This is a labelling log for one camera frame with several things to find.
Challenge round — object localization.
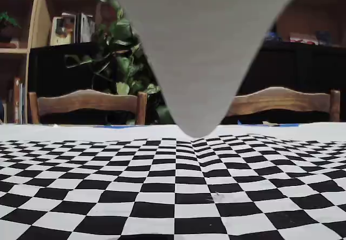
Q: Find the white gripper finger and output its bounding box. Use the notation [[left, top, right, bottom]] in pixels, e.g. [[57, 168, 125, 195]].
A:
[[96, 0, 304, 139]]

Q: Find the red white box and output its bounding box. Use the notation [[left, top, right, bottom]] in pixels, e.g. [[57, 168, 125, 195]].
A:
[[289, 31, 320, 45]]

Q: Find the green leafy houseplant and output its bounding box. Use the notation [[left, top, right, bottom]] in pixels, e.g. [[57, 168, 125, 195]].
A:
[[64, 0, 176, 125]]

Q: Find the starry night picture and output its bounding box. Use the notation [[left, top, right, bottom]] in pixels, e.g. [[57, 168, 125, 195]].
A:
[[263, 30, 282, 42]]

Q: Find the brown wooden chair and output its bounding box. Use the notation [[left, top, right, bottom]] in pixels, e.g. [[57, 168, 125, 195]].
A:
[[223, 86, 341, 124], [28, 89, 149, 125]]

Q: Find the dark cabinet insert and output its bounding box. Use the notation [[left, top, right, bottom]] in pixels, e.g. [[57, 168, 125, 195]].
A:
[[235, 41, 346, 124], [28, 41, 165, 124]]

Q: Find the white book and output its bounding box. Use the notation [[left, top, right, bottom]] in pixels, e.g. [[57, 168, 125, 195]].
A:
[[76, 12, 96, 43]]

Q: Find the book with photo cover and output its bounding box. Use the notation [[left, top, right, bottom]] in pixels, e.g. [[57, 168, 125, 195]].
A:
[[50, 14, 77, 45]]

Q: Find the black white checkerboard sheet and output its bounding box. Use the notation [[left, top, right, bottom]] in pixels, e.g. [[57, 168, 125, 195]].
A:
[[0, 123, 346, 240]]

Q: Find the light wooden bookshelf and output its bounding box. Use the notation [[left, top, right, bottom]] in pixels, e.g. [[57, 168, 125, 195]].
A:
[[0, 0, 346, 124]]

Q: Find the light blue book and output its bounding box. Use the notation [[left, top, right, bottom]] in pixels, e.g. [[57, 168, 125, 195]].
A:
[[20, 82, 27, 124]]

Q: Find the orange book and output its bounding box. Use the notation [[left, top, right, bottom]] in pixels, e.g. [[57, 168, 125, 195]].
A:
[[13, 77, 21, 124]]

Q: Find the small bonsai model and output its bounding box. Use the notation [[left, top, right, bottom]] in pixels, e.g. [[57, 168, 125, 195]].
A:
[[0, 11, 22, 43]]

